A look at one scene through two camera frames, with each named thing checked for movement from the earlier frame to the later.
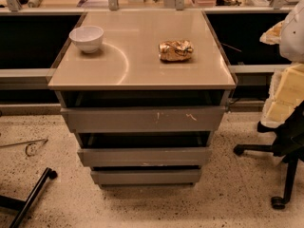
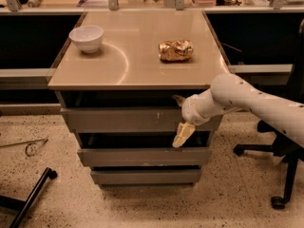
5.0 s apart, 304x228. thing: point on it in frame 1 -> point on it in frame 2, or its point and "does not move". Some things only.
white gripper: [293, 38] -> [189, 110]
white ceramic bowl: [87, 38] does not move
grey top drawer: [142, 119] does not move
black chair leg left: [23, 207] does not move
